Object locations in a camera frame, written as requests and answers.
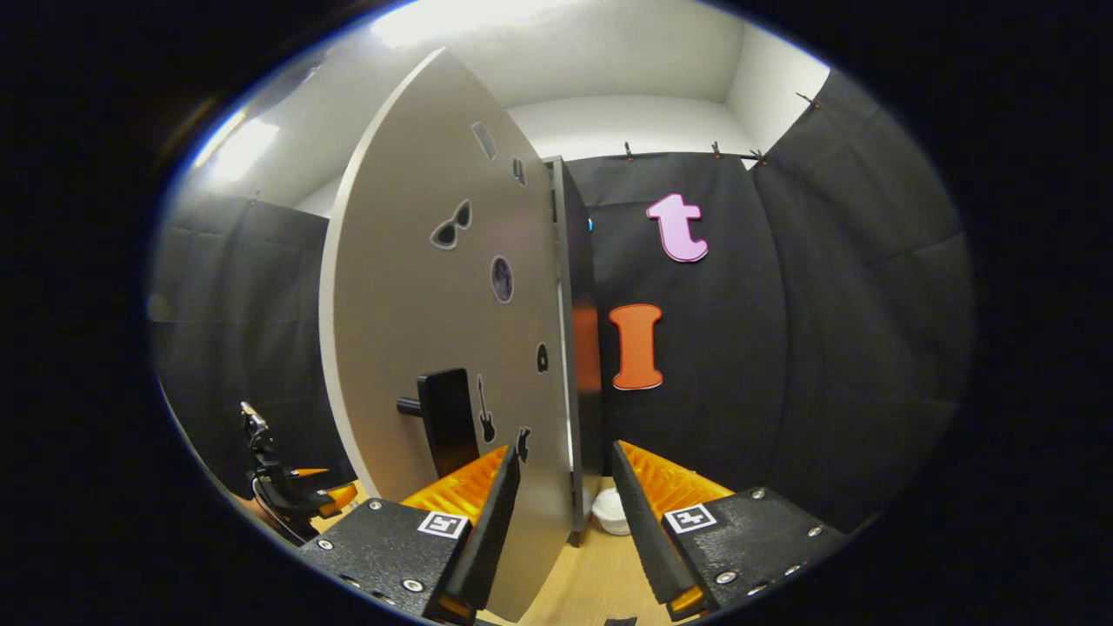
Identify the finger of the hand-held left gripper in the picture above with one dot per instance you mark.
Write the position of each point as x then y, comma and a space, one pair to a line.
311, 473
339, 497

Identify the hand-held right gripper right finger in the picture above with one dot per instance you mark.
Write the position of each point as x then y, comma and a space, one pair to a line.
648, 530

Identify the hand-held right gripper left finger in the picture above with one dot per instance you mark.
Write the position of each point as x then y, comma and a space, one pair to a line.
487, 539

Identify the beige cabinet door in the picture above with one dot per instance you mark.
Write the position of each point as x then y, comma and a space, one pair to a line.
409, 304

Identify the small white round container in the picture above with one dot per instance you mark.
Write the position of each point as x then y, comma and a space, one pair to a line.
610, 515

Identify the black backdrop cloth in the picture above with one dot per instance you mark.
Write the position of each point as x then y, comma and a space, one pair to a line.
826, 348

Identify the narrow ceiling light panel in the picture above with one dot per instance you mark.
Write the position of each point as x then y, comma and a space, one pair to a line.
248, 148

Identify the row of black cloth clips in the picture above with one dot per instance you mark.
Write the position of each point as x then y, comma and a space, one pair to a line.
628, 151

